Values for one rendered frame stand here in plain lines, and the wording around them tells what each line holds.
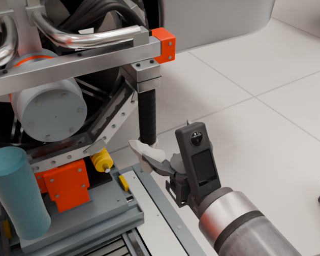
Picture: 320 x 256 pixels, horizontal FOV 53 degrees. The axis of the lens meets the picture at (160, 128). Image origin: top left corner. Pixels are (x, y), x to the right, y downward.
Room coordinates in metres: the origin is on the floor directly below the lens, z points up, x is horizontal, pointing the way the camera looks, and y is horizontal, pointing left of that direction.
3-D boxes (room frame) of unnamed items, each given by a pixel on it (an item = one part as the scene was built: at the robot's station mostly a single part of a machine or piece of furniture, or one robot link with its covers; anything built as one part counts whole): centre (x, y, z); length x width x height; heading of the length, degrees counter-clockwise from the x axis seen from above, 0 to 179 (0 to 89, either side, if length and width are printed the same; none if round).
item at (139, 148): (0.42, 0.03, 0.81); 0.09 x 0.03 x 0.06; 60
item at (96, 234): (0.80, 0.37, 0.13); 0.50 x 0.36 x 0.10; 118
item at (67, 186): (0.68, 0.31, 0.48); 0.16 x 0.12 x 0.17; 28
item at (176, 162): (0.36, -0.07, 0.80); 0.12 x 0.08 x 0.09; 28
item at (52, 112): (0.59, 0.25, 0.85); 0.21 x 0.14 x 0.14; 28
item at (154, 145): (0.52, 0.03, 0.83); 0.04 x 0.04 x 0.16
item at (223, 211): (0.29, -0.11, 0.81); 0.10 x 0.05 x 0.09; 118
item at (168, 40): (0.80, 0.01, 0.85); 0.09 x 0.08 x 0.07; 118
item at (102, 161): (0.79, 0.23, 0.51); 0.29 x 0.06 x 0.06; 28
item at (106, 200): (0.80, 0.37, 0.32); 0.40 x 0.30 x 0.28; 118
